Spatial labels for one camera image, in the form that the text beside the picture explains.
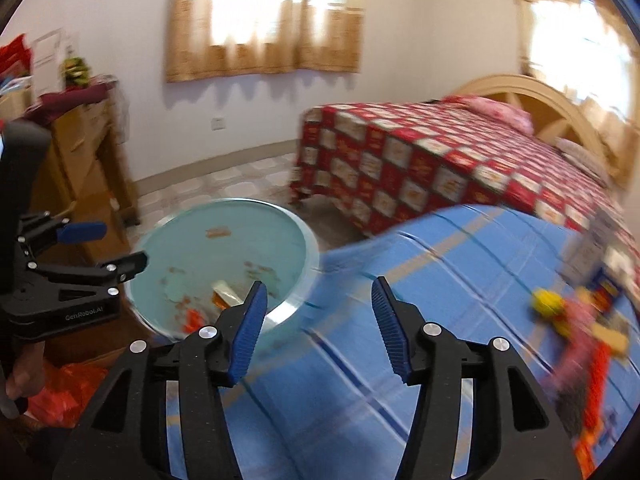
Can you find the pink pillow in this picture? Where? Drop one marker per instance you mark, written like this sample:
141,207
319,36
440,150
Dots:
495,110

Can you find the orange red plastic bag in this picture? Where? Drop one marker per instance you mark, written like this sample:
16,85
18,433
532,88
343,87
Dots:
65,392

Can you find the white wall socket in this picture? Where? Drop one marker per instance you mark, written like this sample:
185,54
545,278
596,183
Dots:
218,123

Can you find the maroon cloth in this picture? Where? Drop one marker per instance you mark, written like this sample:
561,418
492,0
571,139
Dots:
65,97

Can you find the light blue basin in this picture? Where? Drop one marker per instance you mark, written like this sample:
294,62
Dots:
215,255

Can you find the white paper sign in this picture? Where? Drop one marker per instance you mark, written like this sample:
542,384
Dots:
50,57

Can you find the striped pillow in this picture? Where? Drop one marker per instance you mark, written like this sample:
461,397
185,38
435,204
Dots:
580,157

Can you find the person's left hand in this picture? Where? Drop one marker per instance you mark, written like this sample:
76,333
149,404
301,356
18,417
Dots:
27,372

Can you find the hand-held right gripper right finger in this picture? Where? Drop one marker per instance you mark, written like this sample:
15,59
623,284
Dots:
392,330

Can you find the yellow green wrapper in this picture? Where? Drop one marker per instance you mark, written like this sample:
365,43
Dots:
547,307

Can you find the cream wooden headboard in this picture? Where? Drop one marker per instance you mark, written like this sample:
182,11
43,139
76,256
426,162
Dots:
550,105

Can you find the red ridged wrapper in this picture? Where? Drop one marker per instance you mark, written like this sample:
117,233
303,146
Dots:
595,400

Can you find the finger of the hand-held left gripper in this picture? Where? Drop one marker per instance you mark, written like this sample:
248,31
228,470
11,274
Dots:
82,232
127,266

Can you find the tall grey white carton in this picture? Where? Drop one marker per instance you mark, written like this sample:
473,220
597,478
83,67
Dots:
587,245

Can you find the bed with red quilt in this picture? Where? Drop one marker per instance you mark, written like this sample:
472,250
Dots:
410,160

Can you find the blue plaid tablecloth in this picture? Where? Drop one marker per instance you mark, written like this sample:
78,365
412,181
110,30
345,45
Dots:
450,280

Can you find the blue milk carton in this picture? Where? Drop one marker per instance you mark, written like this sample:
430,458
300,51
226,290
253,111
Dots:
612,280

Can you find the green plush toy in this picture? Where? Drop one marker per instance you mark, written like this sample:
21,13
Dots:
76,71

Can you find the brown wooden cabinet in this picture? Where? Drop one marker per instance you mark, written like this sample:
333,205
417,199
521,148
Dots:
85,170

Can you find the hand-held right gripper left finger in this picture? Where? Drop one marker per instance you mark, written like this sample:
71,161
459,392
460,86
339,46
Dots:
247,330

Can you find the wide beige patterned curtain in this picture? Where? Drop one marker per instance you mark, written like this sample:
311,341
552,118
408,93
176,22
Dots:
260,55

